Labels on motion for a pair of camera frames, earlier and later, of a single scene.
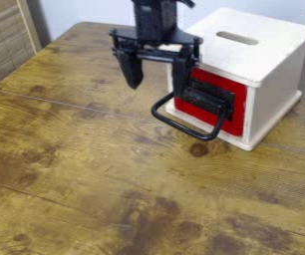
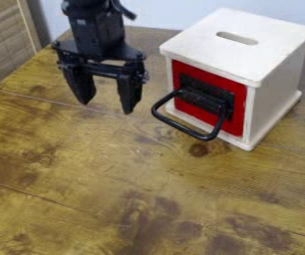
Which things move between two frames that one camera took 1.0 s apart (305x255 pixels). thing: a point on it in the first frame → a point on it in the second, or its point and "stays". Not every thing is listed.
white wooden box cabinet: [245, 86] stays
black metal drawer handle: [204, 136] stays
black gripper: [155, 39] → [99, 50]
